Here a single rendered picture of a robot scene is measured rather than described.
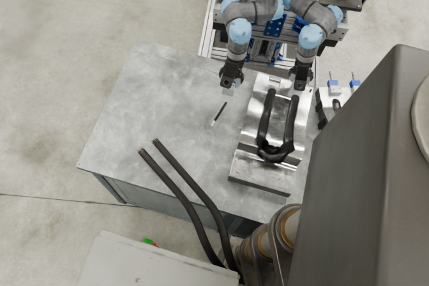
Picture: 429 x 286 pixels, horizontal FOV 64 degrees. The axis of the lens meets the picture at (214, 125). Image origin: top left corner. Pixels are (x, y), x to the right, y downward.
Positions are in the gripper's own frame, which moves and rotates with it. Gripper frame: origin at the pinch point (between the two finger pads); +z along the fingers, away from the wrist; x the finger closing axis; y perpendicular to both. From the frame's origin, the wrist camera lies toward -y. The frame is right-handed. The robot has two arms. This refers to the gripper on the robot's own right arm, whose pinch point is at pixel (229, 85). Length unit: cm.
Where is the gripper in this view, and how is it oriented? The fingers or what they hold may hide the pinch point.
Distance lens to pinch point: 147.3
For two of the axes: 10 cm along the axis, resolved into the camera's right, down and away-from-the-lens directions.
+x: -9.6, -2.8, 0.6
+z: -0.6, 4.1, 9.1
